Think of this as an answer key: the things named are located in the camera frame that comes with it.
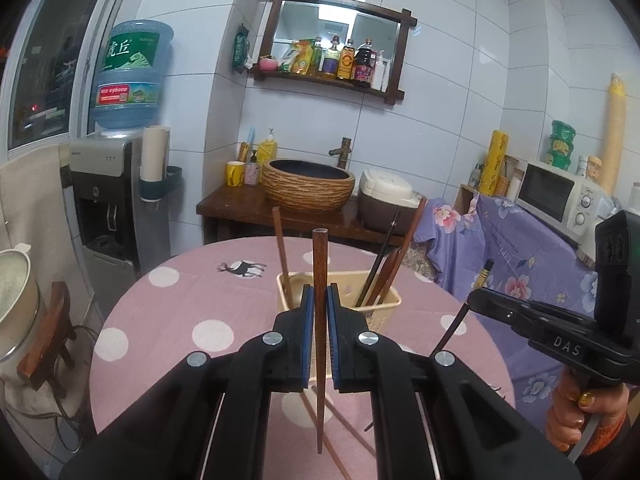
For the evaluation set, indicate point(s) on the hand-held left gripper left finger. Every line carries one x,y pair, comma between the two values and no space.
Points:
306,340

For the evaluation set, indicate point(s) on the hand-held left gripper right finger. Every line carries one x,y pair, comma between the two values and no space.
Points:
334,340

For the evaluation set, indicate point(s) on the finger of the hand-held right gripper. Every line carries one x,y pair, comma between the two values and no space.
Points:
505,307

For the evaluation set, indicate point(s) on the black chopstick with gold band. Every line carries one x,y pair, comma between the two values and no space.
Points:
452,325

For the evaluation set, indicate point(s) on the beige plastic utensil holder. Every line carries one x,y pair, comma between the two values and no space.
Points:
387,305

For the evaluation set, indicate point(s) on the brown wooden chopstick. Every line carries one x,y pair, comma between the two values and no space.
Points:
280,245
320,260
415,230
335,455

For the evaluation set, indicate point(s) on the person's right hand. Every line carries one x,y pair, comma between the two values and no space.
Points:
565,415

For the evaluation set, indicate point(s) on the purple floral cloth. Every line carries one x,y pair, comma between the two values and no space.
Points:
500,245

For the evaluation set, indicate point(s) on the brown patterned cloth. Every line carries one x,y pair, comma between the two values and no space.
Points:
420,262

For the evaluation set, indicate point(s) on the white microwave oven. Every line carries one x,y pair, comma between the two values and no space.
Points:
550,200

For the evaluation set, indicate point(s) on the pink polka dot tablecloth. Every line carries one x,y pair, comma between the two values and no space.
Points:
200,310

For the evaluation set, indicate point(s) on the small wooden box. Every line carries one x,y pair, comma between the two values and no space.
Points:
467,197

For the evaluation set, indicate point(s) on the brown and white rice cooker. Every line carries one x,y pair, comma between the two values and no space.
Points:
385,205

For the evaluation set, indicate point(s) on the tall yellow textured roll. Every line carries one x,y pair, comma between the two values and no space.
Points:
616,135

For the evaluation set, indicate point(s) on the yellow wrap roll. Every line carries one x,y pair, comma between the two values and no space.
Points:
492,162

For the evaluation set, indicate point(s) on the dark wooden counter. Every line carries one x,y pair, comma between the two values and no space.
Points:
235,210

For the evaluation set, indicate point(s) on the woven pattern sink basin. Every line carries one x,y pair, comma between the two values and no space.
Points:
307,190

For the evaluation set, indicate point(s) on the pink floral cup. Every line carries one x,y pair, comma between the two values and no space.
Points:
252,175

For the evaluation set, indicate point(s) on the yellow mug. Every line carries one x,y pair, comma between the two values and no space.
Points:
235,174

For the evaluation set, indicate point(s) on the bamboo style faucet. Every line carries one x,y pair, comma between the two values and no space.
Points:
342,152

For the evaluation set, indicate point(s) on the yellow soap pump bottle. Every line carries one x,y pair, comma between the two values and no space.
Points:
267,150

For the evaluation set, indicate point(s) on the teal cup holder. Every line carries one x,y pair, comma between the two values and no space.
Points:
167,185

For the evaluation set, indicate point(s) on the stack of paper cups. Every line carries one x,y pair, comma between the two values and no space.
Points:
154,152

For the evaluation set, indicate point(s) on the grey water dispenser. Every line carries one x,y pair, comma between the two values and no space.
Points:
105,200

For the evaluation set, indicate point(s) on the wooden framed mirror shelf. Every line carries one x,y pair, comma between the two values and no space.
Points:
350,87

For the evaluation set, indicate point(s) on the brown wooden stool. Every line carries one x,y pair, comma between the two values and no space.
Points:
50,330

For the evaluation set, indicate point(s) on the white squeeze bottle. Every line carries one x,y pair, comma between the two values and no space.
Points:
379,72

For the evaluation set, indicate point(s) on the dark soy sauce bottle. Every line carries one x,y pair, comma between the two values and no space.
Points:
364,65

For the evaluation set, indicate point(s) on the amber sauce bottle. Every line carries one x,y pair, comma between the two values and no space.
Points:
346,62

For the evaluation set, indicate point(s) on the pink bowl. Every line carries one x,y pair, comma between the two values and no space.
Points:
268,64

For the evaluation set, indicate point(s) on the oil bottle purple label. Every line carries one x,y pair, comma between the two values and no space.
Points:
331,60

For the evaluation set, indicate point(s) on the yellow seasoning packets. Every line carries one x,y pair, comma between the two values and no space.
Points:
298,57

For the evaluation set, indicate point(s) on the cream pot with lid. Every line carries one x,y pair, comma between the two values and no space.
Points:
17,305

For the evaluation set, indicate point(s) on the green hanging packet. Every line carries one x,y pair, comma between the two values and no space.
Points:
240,50

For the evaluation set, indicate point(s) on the blue water jug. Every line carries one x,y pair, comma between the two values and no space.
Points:
130,80

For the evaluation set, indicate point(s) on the window with metal frame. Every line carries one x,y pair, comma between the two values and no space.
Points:
60,60

